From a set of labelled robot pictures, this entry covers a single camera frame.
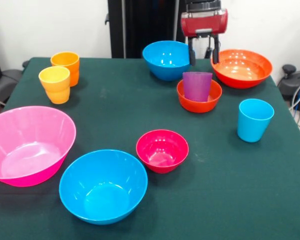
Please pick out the blue cup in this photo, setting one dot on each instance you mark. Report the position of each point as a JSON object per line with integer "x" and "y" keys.
{"x": 253, "y": 122}

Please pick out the small orange-red bowl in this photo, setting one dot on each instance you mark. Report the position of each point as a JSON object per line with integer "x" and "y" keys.
{"x": 198, "y": 106}

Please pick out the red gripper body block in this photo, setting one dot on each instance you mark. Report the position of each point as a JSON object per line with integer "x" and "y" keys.
{"x": 205, "y": 22}

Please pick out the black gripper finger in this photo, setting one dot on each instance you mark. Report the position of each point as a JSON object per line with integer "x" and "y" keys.
{"x": 215, "y": 53}
{"x": 192, "y": 56}

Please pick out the orange cup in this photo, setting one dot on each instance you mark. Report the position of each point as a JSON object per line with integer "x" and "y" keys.
{"x": 67, "y": 61}

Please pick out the large pink bowl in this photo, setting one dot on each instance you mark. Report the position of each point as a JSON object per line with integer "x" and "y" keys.
{"x": 27, "y": 140}

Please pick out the small magenta bowl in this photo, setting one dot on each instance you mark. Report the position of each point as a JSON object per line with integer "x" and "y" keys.
{"x": 162, "y": 150}

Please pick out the large orange-red bowl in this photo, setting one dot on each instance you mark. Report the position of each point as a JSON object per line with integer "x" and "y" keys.
{"x": 242, "y": 67}

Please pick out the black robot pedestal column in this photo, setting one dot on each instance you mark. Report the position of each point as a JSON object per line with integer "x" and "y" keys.
{"x": 145, "y": 25}

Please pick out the purple cup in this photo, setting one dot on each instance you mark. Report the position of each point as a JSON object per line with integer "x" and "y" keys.
{"x": 197, "y": 86}

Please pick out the large blue bowl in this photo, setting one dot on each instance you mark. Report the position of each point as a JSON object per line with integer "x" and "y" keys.
{"x": 102, "y": 185}

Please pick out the medium blue bowl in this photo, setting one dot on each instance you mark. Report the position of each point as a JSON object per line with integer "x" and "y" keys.
{"x": 162, "y": 60}

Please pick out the yellow cup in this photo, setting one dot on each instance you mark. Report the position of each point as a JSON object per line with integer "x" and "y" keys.
{"x": 55, "y": 85}

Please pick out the dark green table cloth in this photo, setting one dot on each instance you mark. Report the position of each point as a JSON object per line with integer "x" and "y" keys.
{"x": 115, "y": 112}

